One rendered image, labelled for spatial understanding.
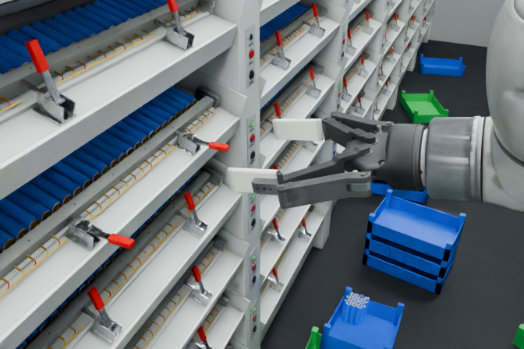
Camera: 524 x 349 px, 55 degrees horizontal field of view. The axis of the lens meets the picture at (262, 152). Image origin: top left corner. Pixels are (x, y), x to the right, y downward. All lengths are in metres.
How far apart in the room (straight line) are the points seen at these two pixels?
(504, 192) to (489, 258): 1.69
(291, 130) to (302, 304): 1.24
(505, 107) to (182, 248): 0.70
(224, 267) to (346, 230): 1.07
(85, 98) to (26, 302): 0.25
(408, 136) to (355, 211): 1.76
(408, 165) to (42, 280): 0.46
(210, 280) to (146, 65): 0.58
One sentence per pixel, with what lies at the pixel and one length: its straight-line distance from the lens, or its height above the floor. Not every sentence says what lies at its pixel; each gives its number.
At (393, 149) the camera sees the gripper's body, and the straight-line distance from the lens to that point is 0.55.
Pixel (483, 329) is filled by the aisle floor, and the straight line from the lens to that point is 1.95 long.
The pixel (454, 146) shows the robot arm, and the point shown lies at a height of 1.13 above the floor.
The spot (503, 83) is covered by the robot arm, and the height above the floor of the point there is 1.24.
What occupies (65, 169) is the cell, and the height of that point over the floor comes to 0.98.
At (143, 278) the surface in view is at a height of 0.75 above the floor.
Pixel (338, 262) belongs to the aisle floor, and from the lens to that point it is 2.04.
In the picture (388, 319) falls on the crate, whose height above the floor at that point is 0.01.
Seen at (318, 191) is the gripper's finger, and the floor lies 1.08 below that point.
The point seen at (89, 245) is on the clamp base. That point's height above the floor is 0.94.
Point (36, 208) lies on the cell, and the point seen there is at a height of 0.98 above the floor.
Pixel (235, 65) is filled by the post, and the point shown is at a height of 1.03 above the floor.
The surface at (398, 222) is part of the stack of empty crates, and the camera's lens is 2.01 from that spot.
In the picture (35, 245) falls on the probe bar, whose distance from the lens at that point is 0.70.
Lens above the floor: 1.39
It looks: 31 degrees down
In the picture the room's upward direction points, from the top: straight up
